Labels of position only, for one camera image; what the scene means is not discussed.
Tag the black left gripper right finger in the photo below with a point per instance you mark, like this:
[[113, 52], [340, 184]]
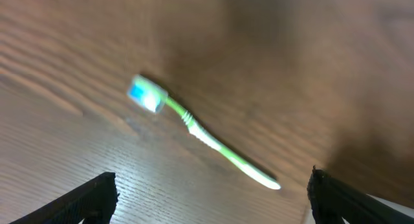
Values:
[[334, 202]]

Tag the green white toothbrush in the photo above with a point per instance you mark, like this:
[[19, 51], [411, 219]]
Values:
[[152, 97]]

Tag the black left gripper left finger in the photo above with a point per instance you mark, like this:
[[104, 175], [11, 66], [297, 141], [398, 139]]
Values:
[[94, 202]]

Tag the white box pink interior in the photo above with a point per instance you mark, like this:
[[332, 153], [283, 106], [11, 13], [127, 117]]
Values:
[[400, 208]]

